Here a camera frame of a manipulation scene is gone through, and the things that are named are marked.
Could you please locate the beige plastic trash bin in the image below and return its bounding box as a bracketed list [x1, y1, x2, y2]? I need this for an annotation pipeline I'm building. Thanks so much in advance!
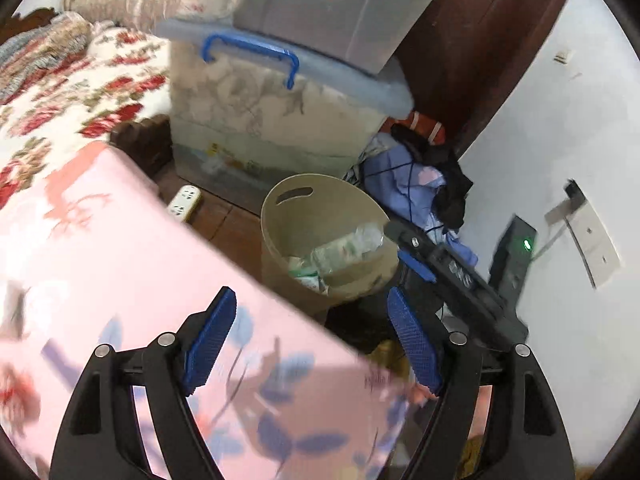
[260, 174, 398, 318]

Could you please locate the black device green light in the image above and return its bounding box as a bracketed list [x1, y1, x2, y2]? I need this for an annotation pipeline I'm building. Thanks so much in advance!
[488, 214, 537, 310]

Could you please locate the empty plastic bottle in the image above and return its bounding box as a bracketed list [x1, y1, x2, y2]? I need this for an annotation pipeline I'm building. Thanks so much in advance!
[309, 223, 384, 276]

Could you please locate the pile of blue clothes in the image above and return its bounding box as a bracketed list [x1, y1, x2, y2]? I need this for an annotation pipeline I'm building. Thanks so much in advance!
[344, 112, 477, 266]

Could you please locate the pink floral blanket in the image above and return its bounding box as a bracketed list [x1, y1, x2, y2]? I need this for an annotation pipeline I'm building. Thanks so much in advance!
[1, 141, 407, 479]

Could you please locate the dark wooden door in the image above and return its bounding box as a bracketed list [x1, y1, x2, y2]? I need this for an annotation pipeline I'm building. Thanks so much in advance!
[396, 0, 566, 154]

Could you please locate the clear storage box blue lid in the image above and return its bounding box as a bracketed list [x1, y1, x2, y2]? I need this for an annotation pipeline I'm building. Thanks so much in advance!
[155, 18, 413, 212]

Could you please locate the white power strip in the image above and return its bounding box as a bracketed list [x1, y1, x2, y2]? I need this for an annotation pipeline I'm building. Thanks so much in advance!
[166, 184, 202, 223]

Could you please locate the upper translucent storage box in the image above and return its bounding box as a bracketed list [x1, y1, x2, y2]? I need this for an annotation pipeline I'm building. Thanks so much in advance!
[233, 0, 432, 74]

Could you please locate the red floral bed sheet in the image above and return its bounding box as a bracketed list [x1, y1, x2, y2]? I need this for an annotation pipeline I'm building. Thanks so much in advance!
[1, 22, 170, 205]

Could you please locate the patchwork floral quilt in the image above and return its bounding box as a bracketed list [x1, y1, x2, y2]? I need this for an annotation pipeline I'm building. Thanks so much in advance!
[1, 12, 93, 105]

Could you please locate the white wall outlet plate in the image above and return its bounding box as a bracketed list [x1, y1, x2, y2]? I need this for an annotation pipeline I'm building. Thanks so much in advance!
[566, 202, 622, 289]

